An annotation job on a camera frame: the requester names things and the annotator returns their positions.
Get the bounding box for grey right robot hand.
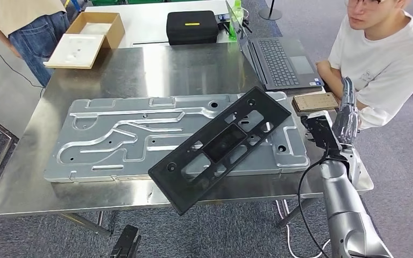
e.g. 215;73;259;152
331;76;361;145

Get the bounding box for black plastic panel part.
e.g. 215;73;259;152
147;86;293;217

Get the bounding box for stainless steel workbench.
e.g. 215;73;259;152
0;44;375;247

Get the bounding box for brown rectangular block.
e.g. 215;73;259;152
291;92;340;114

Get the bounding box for person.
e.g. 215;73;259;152
316;0;413;131
0;0;71;88

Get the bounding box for grey open laptop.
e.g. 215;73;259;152
225;0;325;92

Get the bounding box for black round stand base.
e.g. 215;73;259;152
258;0;283;22

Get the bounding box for green plastic bottle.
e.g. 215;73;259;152
228;0;245;42

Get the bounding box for black case yellow label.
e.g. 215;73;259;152
166;10;220;46

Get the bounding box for white table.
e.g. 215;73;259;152
84;0;253;49

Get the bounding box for open cardboard box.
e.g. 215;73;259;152
65;11;126;50

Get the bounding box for stamped grey metal plate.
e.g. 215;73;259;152
43;91;311;184

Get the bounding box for white foam insert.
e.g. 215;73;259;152
79;21;113;37

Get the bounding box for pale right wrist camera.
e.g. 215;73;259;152
305;110;333;125

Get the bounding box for black right camera bracket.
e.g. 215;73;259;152
300;114;351;162

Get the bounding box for black camera bracket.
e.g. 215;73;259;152
300;114;351;162
109;224;143;258

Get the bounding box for black camera cable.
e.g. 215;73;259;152
296;155;332;258

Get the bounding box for white floor cables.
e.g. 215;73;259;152
275;198;332;258

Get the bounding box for black left camera bracket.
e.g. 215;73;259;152
109;224;143;258

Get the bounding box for thin black cable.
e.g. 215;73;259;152
0;33;46;99

